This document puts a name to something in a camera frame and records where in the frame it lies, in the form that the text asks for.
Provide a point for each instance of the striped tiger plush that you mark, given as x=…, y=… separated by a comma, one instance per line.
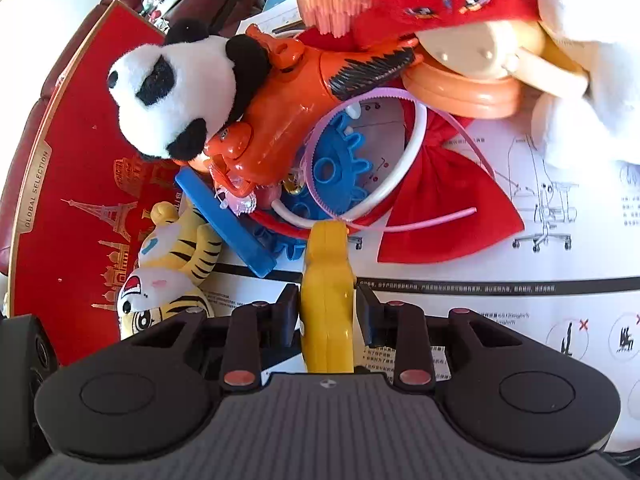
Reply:
x=165, y=270

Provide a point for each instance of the blue plastic gear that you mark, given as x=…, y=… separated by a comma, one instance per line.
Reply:
x=340, y=170
x=282, y=242

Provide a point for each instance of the printed instruction sheet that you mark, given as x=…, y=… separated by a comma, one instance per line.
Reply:
x=500, y=270

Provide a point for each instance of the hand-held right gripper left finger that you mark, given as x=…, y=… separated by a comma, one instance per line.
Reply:
x=287, y=315

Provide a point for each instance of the black and white panda plush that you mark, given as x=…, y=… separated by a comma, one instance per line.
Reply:
x=170, y=90

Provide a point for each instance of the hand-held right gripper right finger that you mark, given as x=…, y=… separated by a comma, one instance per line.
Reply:
x=370, y=315

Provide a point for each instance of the blue perforated plastic bar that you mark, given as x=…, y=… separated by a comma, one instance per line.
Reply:
x=225, y=225

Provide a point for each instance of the yellow plastic toy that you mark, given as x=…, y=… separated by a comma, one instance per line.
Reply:
x=327, y=300

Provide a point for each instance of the beige plastic toy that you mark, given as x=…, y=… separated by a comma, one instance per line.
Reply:
x=465, y=45

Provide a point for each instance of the white plush with pink ear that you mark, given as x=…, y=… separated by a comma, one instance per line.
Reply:
x=590, y=10

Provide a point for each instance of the orange plastic toy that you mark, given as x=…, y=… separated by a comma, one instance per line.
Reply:
x=290, y=105

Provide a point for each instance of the red cloth bow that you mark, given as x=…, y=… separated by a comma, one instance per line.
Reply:
x=440, y=185

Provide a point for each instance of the purple headband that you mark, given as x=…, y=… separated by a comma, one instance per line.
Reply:
x=380, y=91

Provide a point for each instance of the white headband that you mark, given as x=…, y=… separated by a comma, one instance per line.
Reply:
x=419, y=130

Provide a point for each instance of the red headband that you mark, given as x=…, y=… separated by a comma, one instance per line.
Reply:
x=280, y=227

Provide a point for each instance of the red gift box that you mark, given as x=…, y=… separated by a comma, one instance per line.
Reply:
x=75, y=170

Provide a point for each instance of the pink shiny wrapper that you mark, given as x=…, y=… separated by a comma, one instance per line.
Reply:
x=245, y=202

